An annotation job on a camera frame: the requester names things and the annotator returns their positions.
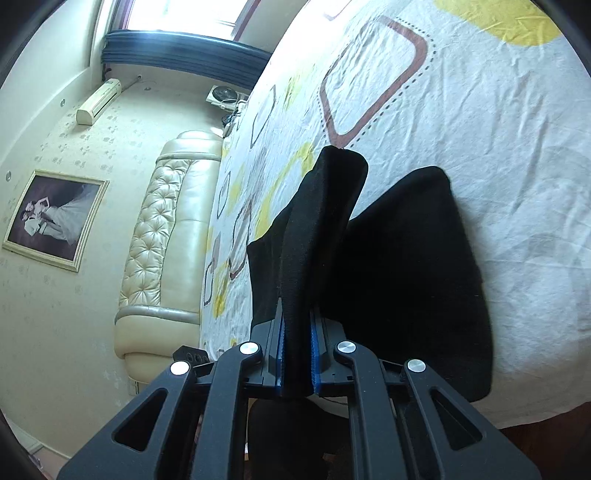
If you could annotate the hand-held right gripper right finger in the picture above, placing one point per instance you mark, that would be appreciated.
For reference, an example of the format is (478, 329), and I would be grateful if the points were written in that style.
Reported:
(315, 369)

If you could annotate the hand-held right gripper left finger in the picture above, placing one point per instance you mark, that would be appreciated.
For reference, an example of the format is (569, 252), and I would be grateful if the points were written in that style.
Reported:
(278, 369)

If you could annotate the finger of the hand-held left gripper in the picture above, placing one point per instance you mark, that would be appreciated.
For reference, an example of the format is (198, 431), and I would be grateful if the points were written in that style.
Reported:
(196, 357)

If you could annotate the black pants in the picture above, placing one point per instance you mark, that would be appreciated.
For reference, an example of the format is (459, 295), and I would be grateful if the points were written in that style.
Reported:
(406, 277)

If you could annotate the cream tufted leather headboard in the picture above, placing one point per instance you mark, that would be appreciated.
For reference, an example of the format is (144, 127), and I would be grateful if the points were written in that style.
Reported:
(171, 230)

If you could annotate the white fan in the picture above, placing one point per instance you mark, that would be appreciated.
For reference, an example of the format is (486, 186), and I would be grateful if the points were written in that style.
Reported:
(224, 96)

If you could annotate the bed with patterned sheet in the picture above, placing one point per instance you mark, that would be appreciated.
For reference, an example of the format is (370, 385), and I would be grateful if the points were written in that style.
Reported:
(508, 138)

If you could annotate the blue curtain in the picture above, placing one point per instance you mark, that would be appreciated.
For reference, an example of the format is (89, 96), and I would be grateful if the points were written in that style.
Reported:
(184, 53)

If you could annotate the framed wall photo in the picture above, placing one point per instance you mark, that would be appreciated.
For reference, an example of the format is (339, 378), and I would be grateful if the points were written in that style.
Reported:
(55, 219)

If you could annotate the white wall air conditioner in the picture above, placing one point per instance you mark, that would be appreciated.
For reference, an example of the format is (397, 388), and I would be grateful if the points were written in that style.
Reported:
(98, 101)

